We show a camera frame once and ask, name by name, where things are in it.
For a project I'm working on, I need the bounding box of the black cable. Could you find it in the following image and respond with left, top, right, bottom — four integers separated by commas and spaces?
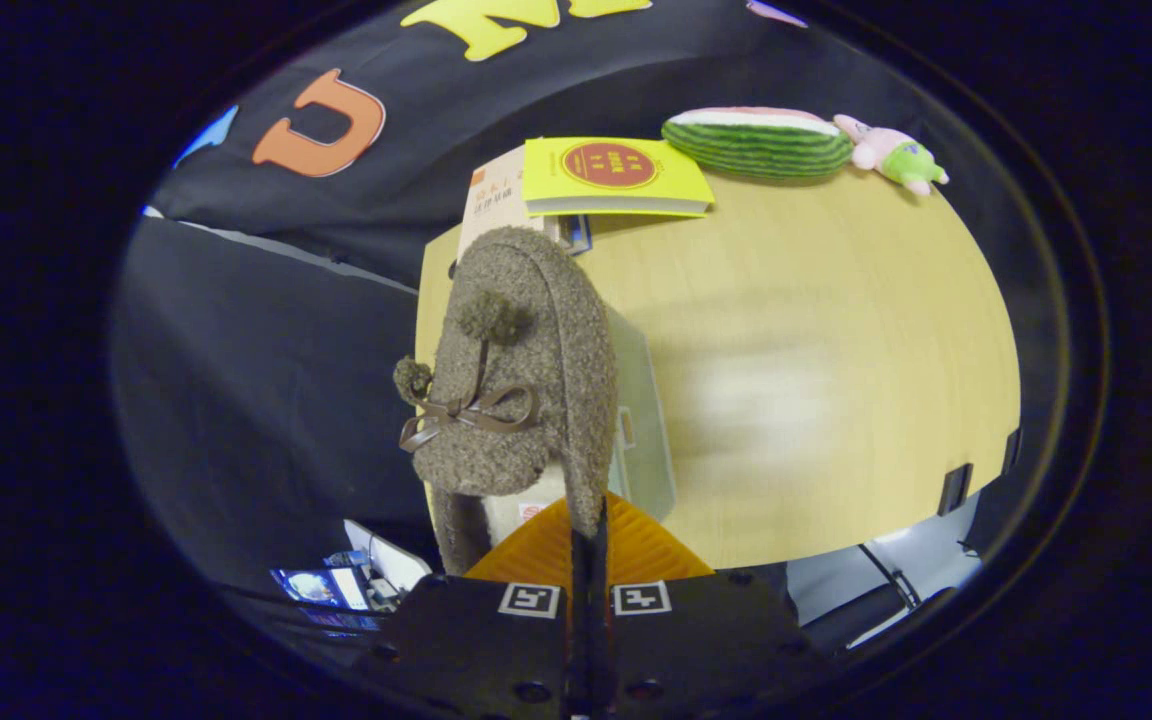
856, 543, 922, 611

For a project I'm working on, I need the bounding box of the brown fuzzy shoe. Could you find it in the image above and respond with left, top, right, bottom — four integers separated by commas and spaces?
393, 225, 619, 578

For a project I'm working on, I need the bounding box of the beige book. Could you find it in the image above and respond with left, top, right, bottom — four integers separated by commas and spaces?
457, 146, 562, 263

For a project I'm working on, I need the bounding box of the yellow book red circle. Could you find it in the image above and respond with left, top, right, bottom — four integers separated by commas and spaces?
522, 137, 715, 219

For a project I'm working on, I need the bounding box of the white storage box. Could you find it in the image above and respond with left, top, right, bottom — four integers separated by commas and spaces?
606, 305, 679, 523

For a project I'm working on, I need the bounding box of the blue lit screen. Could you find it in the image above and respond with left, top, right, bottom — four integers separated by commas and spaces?
269, 565, 382, 633

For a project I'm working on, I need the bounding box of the pink and green plush toy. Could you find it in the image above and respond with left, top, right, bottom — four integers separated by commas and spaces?
833, 113, 950, 197

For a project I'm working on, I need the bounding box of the watermelon slice plush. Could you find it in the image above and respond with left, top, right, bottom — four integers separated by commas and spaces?
661, 107, 855, 181

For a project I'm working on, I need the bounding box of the white flat device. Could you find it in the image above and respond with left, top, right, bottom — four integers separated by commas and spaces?
342, 519, 434, 593

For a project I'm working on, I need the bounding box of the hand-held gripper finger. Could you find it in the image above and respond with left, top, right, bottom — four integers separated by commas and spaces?
591, 490, 822, 720
373, 497, 591, 720

